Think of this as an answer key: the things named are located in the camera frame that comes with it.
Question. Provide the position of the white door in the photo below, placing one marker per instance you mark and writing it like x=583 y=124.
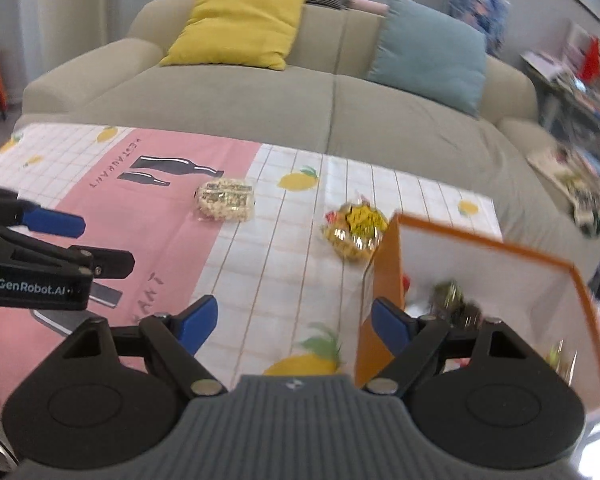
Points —
x=60 y=0

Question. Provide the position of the pink roll cushion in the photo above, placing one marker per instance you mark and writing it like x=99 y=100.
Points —
x=367 y=5

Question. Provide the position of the yellow cushion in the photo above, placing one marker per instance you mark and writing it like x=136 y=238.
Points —
x=240 y=25

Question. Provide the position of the clear puffed snack packet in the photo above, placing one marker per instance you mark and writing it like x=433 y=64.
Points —
x=225 y=200

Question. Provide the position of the blue wall poster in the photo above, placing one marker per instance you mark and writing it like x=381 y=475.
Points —
x=480 y=10

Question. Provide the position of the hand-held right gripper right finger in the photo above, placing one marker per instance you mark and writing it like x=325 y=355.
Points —
x=387 y=322

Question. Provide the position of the light blue cushion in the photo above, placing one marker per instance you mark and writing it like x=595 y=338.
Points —
x=430 y=55

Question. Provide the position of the yellow label snack bag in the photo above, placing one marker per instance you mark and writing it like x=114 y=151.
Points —
x=355 y=227

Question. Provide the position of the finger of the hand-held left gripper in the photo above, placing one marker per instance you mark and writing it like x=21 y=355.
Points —
x=105 y=262
x=55 y=222

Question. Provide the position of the pink printed tablecloth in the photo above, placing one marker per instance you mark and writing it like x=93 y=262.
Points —
x=155 y=220

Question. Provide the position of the beige sofa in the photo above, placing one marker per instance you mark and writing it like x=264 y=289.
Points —
x=260 y=105

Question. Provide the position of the pile of magazines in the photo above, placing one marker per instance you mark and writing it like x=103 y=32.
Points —
x=580 y=185

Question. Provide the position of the orange storage box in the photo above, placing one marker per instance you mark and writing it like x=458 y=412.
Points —
x=480 y=265

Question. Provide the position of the cluttered side table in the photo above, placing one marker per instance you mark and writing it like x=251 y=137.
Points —
x=575 y=80

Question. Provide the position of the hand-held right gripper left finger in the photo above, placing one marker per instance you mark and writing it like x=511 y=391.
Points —
x=200 y=317

